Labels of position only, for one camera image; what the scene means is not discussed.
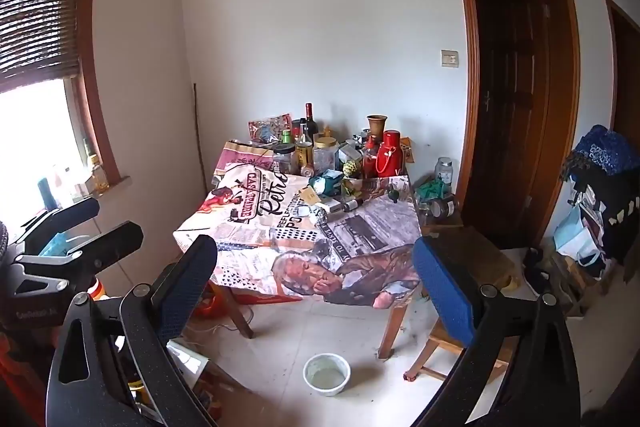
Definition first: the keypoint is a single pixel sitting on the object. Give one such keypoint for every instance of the small green glass bottle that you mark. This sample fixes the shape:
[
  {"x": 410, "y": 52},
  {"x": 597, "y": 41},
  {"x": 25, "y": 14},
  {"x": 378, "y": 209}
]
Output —
[{"x": 393, "y": 194}]

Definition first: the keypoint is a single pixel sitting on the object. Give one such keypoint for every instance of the clothes pile on rack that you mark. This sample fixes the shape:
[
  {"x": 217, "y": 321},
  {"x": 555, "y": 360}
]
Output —
[{"x": 604, "y": 161}]

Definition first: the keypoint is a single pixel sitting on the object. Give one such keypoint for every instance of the red sauce squeeze bottle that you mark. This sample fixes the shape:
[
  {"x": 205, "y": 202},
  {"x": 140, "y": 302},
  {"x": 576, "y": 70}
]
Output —
[{"x": 369, "y": 155}]

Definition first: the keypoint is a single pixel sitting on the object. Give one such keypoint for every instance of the glass jar silver lid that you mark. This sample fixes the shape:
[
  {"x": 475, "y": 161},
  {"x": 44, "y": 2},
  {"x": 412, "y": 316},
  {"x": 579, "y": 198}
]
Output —
[{"x": 444, "y": 170}]

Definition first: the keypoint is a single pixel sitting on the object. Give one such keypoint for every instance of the window bamboo blind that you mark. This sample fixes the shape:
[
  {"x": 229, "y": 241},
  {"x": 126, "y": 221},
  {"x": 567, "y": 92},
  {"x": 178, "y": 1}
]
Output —
[{"x": 38, "y": 41}]

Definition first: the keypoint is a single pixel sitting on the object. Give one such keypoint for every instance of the black lid plastic jar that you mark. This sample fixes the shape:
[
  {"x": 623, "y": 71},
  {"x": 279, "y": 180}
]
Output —
[{"x": 285, "y": 158}]

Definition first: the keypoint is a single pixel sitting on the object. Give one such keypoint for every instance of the light blue bag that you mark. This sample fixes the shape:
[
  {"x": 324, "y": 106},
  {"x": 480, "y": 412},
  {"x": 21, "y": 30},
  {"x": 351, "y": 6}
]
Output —
[{"x": 572, "y": 238}]

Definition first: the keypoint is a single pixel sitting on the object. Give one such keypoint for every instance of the white trash bucket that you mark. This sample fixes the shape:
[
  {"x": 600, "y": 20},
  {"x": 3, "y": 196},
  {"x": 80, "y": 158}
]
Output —
[{"x": 327, "y": 374}]

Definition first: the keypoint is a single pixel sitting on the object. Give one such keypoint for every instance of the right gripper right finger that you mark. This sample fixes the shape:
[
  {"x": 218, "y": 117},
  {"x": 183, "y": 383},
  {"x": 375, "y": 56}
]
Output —
[{"x": 460, "y": 306}]

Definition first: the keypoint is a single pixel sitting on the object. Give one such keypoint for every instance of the wooden stool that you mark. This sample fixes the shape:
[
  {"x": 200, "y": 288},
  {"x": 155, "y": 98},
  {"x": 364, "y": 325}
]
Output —
[{"x": 469, "y": 250}]

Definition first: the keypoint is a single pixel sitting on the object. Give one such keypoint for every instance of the green crumpled bag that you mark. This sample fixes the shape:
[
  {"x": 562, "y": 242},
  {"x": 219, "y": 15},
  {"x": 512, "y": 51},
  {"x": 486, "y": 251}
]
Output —
[{"x": 433, "y": 189}]

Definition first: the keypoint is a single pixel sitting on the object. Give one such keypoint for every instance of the yellow lid plastic jar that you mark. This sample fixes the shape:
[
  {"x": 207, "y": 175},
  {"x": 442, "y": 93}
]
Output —
[{"x": 325, "y": 148}]

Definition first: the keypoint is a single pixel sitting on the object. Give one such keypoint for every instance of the dark wooden door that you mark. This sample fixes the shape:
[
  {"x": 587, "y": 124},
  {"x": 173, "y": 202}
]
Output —
[{"x": 523, "y": 65}]

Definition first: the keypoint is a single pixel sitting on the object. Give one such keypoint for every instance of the red thermos bottle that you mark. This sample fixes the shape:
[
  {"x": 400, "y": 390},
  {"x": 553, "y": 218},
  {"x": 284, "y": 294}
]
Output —
[{"x": 390, "y": 159}]

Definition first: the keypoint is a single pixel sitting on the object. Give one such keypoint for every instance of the dark wine bottle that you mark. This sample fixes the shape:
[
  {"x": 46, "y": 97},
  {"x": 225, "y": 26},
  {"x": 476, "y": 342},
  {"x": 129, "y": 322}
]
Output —
[{"x": 312, "y": 126}]

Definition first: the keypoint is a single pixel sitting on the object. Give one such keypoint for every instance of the brown clay vase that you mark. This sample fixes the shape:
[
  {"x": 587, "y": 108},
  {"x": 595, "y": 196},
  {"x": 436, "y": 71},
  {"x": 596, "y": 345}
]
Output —
[{"x": 377, "y": 124}]

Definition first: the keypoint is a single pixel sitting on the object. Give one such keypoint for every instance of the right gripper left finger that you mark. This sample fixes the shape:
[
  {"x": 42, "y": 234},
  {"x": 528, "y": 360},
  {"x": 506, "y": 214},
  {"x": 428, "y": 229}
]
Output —
[{"x": 153, "y": 315}]

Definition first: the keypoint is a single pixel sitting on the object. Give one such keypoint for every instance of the dark green plastic bag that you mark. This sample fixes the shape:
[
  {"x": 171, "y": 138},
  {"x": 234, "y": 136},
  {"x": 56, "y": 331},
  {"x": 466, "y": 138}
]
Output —
[{"x": 328, "y": 183}]

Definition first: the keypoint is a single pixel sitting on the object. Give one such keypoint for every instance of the wall light switch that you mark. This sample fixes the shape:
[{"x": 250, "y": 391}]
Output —
[{"x": 450, "y": 58}]

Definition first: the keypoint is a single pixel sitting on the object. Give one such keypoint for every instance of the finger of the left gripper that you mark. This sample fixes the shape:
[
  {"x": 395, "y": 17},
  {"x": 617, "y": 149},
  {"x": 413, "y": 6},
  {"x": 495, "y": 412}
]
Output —
[
  {"x": 100, "y": 251},
  {"x": 49, "y": 224}
]

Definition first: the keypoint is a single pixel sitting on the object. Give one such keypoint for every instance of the printed newspaper tablecloth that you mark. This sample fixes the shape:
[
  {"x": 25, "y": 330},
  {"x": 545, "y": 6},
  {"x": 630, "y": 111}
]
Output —
[{"x": 272, "y": 237}]

